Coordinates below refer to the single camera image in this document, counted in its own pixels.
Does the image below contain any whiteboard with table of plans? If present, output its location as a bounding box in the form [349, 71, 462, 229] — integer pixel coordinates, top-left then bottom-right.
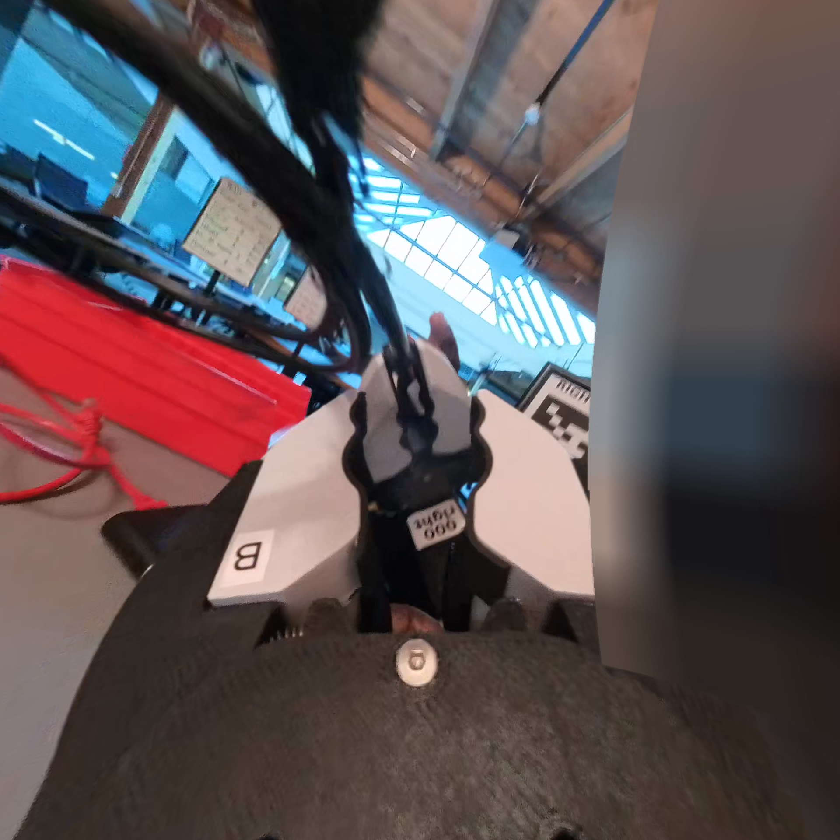
[182, 176, 284, 287]

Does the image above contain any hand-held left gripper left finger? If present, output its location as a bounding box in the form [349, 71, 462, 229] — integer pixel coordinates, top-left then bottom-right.
[206, 390, 368, 631]

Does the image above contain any person's right hand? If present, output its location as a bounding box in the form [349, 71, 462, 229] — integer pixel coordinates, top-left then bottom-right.
[427, 313, 460, 371]

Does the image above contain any black ethernet cable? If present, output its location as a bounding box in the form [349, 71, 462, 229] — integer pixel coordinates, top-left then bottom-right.
[0, 0, 437, 460]

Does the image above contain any whiteboard with list of times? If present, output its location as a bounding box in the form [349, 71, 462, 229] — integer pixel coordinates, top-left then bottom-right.
[283, 265, 329, 330]

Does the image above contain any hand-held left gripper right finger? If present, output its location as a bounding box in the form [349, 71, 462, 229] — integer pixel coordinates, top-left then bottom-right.
[467, 389, 597, 624]

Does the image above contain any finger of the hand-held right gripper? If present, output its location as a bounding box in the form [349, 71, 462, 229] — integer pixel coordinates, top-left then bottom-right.
[360, 356, 413, 484]
[412, 343, 473, 458]

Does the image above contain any red ethernet cable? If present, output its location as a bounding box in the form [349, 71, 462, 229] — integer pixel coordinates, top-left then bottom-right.
[0, 367, 168, 513]

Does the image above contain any red plastic bin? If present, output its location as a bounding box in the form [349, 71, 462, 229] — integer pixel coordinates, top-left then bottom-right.
[0, 255, 313, 479]

